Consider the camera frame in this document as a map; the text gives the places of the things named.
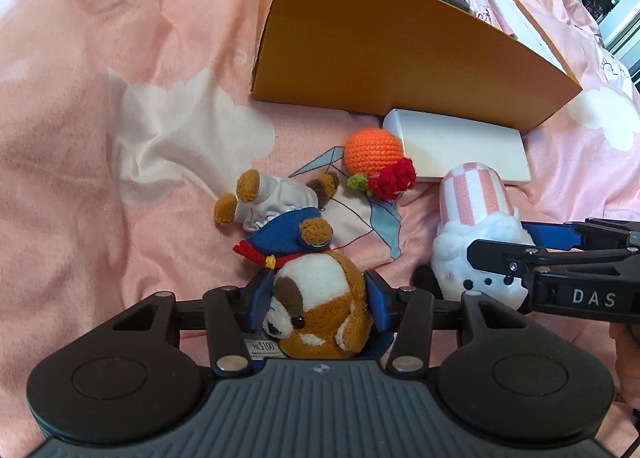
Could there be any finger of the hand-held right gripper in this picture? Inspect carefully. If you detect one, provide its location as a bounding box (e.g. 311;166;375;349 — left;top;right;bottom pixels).
466;237;640;285
519;217;640;250

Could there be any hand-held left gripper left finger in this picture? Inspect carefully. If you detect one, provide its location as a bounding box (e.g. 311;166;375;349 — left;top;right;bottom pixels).
112;269;275;375

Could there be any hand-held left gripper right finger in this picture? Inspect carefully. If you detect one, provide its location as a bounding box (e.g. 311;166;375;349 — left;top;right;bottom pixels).
364;268;533;375

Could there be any brown sailor plush dog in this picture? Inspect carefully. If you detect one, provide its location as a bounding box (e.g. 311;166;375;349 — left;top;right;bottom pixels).
214;169;372;360

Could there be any pink striped white plush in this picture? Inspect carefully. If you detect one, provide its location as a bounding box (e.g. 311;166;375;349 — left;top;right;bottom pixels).
431;162;532;313

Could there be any orange cardboard box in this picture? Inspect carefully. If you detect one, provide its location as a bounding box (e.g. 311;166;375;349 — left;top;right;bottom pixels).
250;0;584;131

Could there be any person's right hand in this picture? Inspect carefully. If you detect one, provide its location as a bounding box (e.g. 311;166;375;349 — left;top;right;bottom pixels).
610;322;640;405

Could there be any flat white box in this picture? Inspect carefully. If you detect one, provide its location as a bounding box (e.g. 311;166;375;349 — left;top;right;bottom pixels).
382;108;532;186

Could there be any red crochet flower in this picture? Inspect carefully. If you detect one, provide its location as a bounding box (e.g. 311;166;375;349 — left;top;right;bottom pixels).
347;157;417;200

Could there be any orange crochet ball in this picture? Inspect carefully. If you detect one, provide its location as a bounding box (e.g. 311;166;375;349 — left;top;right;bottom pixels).
344;129;404;175

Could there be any white cabinet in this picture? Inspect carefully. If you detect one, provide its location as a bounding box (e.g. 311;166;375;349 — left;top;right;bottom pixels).
599;8;640;56

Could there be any pink fabric pouch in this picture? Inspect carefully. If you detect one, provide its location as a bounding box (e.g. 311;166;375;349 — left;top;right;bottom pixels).
454;0;502;30

